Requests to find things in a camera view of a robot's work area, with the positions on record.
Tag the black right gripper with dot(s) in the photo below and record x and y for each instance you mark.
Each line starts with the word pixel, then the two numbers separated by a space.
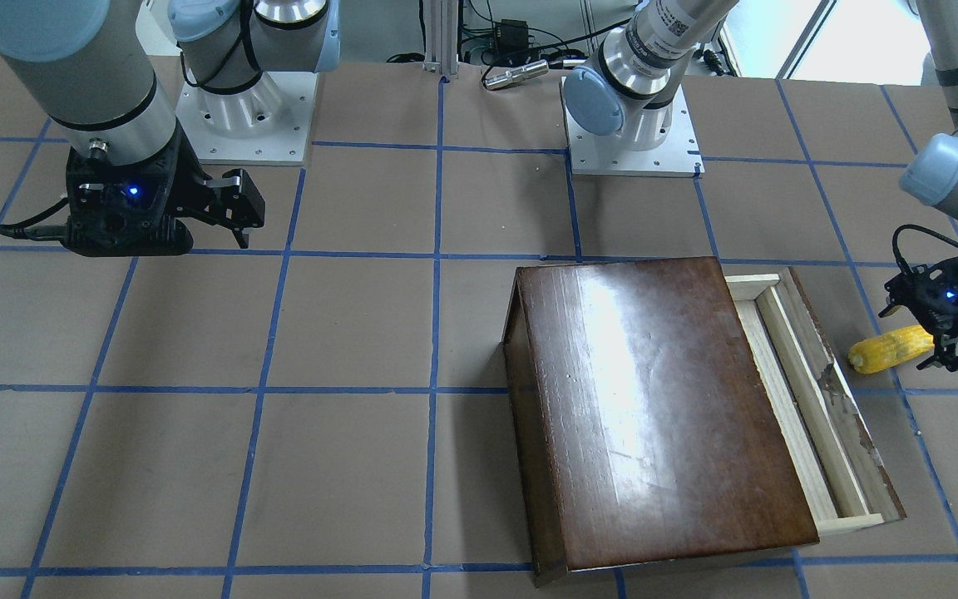
pixel 189 185

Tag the yellow corn cob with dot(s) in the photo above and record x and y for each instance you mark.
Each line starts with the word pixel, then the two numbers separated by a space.
pixel 886 351

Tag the light wood drawer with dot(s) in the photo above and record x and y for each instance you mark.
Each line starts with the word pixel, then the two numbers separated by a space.
pixel 841 472

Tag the dark brown wooden drawer cabinet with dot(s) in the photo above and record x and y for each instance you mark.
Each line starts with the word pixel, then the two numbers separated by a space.
pixel 644 433

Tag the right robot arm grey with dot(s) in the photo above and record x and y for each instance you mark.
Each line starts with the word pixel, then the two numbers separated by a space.
pixel 83 63

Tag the silver cylinder tool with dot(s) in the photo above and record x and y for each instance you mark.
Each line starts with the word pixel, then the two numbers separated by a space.
pixel 515 76

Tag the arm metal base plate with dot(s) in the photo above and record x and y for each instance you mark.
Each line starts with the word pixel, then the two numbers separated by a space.
pixel 657 143
pixel 268 125

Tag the black device with cables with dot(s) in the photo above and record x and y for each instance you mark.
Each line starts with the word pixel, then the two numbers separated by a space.
pixel 511 34

